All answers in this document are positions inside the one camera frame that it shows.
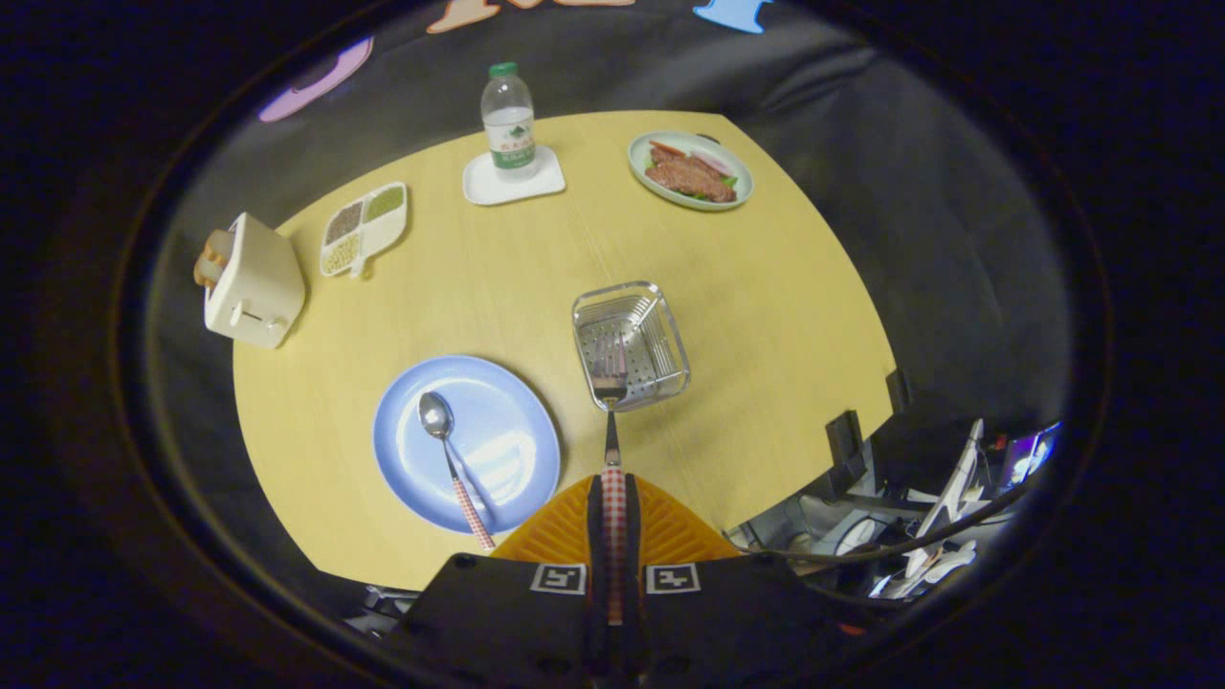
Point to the white square coaster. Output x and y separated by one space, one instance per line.
493 187

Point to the clear water bottle green cap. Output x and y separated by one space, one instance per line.
509 120

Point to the blue plate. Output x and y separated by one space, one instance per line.
498 450

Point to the toasted bread slice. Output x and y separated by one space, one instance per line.
209 270
220 242

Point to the black backdrop cloth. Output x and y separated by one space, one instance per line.
890 172

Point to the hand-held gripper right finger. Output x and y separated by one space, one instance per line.
634 536

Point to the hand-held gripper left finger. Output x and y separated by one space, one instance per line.
593 536

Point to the white divided spice dish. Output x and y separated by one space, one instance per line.
368 225

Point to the pale green plate of food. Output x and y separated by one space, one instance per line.
691 177

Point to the cream toaster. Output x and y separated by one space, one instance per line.
263 287

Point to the black bracket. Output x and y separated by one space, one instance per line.
844 445
899 390

